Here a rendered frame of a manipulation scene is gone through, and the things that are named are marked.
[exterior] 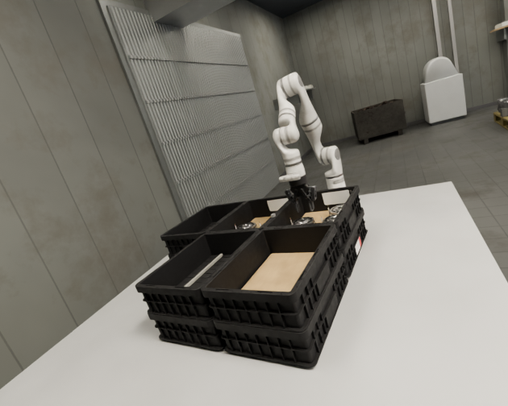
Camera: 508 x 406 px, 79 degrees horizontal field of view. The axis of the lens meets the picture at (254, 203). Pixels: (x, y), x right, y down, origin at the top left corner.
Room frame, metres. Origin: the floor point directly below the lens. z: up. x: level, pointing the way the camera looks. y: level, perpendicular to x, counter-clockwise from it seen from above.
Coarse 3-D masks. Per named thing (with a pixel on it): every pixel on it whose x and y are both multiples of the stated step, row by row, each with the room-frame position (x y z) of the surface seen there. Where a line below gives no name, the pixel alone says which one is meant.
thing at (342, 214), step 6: (348, 186) 1.31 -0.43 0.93; (354, 186) 1.29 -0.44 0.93; (318, 192) 1.38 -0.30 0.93; (354, 192) 1.21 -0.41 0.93; (348, 198) 1.16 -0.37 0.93; (354, 198) 1.18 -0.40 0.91; (288, 204) 1.33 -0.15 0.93; (348, 204) 1.11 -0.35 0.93; (282, 210) 1.26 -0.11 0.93; (342, 210) 1.05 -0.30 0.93; (348, 210) 1.09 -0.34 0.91; (276, 216) 1.21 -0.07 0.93; (342, 216) 1.02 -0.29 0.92; (270, 222) 1.16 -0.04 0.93; (324, 222) 0.99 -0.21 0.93; (330, 222) 0.97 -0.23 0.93; (336, 222) 0.97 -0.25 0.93; (264, 228) 1.12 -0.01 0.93; (336, 228) 0.96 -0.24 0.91
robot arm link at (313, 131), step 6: (318, 120) 1.48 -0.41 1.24; (306, 126) 1.48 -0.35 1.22; (312, 126) 1.47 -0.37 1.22; (318, 126) 1.48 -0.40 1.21; (306, 132) 1.50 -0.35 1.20; (312, 132) 1.48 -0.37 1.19; (318, 132) 1.49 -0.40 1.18; (312, 138) 1.51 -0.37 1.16; (318, 138) 1.51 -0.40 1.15; (312, 144) 1.53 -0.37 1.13; (318, 144) 1.54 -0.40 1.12; (318, 150) 1.55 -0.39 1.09; (318, 156) 1.56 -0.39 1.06
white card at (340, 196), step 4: (332, 192) 1.34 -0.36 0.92; (336, 192) 1.33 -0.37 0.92; (340, 192) 1.32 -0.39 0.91; (344, 192) 1.31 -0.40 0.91; (348, 192) 1.30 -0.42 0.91; (324, 196) 1.36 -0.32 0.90; (328, 196) 1.35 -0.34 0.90; (332, 196) 1.34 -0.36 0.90; (336, 196) 1.33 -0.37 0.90; (340, 196) 1.32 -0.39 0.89; (344, 196) 1.31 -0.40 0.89; (348, 196) 1.30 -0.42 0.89; (324, 200) 1.37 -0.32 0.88; (328, 200) 1.36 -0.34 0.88; (332, 200) 1.35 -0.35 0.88; (336, 200) 1.34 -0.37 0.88; (340, 200) 1.33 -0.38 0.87; (344, 200) 1.32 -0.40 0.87; (324, 204) 1.37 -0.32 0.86; (328, 204) 1.36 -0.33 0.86; (332, 204) 1.35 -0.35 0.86
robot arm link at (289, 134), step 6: (282, 114) 1.27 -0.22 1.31; (288, 114) 1.26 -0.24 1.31; (282, 120) 1.26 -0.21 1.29; (288, 120) 1.24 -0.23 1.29; (294, 120) 1.26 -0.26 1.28; (282, 126) 1.28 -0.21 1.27; (288, 126) 1.20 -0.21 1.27; (294, 126) 1.20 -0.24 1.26; (282, 132) 1.20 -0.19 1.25; (288, 132) 1.19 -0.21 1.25; (294, 132) 1.18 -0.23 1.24; (282, 138) 1.20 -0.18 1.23; (288, 138) 1.19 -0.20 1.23; (294, 138) 1.18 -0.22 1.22
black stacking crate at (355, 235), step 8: (360, 216) 1.22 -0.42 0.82; (360, 224) 1.23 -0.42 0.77; (352, 232) 1.08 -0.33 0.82; (360, 232) 1.19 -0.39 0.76; (352, 240) 1.06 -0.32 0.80; (360, 240) 1.17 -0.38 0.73; (344, 248) 0.98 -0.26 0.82; (352, 248) 1.06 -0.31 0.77; (360, 248) 1.13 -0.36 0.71; (344, 256) 0.99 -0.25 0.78; (352, 256) 1.06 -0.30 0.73; (344, 264) 0.97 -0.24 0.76; (352, 264) 1.03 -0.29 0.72; (344, 272) 0.98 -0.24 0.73
